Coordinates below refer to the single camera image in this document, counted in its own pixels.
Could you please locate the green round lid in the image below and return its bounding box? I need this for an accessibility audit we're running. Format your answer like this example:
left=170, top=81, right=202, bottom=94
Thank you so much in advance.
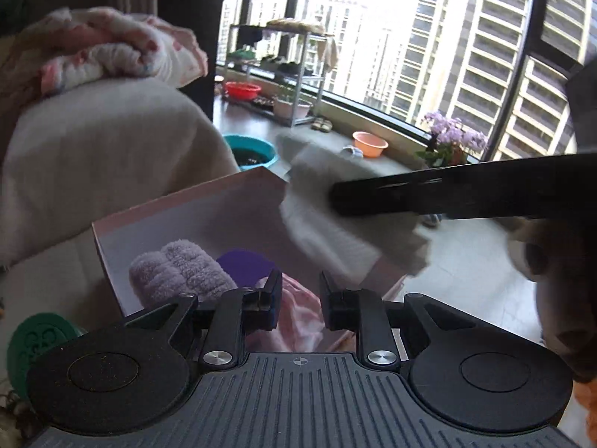
left=6, top=312, right=84, bottom=401

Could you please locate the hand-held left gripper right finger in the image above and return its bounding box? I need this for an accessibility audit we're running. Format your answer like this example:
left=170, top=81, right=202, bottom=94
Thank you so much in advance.
left=319, top=271, right=472, bottom=368

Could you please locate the pink cardboard box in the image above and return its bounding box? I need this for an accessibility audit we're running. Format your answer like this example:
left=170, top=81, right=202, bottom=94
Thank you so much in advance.
left=92, top=168, right=407, bottom=353

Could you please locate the red plastic basin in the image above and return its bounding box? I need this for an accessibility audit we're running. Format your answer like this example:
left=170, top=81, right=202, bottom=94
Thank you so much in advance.
left=224, top=81, right=262, bottom=100

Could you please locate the pink striped cloth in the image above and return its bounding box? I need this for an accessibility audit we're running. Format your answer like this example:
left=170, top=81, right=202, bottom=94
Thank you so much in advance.
left=256, top=274, right=326, bottom=353

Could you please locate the metal shoe rack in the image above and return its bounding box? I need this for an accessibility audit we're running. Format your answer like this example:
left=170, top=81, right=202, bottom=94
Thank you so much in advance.
left=226, top=18, right=328, bottom=128

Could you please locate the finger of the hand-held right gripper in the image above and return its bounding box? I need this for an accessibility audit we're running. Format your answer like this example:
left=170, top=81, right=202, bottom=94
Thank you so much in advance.
left=329, top=154, right=597, bottom=221

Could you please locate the orange plastic basin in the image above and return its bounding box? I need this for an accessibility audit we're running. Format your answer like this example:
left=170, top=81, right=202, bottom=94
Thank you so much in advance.
left=352, top=131, right=389, bottom=158

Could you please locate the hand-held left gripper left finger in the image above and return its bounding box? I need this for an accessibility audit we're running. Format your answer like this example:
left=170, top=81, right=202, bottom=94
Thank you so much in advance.
left=124, top=271, right=284, bottom=367

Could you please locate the purple cloth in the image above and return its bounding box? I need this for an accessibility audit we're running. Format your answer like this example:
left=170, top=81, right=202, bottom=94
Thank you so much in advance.
left=216, top=249, right=281, bottom=289

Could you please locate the potted plant in white pot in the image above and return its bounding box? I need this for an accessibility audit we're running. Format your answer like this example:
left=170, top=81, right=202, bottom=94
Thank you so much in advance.
left=272, top=83, right=313, bottom=120

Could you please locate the beige blanket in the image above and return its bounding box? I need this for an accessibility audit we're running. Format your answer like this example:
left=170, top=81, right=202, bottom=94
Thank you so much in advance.
left=0, top=77, right=240, bottom=269

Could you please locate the purple flower plant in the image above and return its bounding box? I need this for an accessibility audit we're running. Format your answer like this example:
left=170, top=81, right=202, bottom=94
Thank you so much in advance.
left=416, top=111, right=489, bottom=169

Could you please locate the white grey towel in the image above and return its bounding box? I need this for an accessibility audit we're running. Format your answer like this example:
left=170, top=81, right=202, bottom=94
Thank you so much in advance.
left=279, top=133, right=432, bottom=277

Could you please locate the teal plastic basin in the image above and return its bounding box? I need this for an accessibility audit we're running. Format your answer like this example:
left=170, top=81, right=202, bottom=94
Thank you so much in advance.
left=222, top=134, right=277, bottom=171

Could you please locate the cloth hanging on rack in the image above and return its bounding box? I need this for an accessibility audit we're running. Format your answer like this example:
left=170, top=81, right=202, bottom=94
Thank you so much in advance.
left=321, top=36, right=340, bottom=74

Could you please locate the lavender fluffy towel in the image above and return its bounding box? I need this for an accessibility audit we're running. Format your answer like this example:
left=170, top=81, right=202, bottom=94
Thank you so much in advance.
left=129, top=240, right=240, bottom=312

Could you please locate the pink floral blanket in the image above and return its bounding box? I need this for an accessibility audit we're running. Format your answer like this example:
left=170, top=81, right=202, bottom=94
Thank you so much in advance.
left=39, top=6, right=209, bottom=95

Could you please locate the orange cloth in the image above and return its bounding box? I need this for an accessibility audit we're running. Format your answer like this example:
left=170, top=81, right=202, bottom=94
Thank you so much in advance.
left=573, top=377, right=597, bottom=426

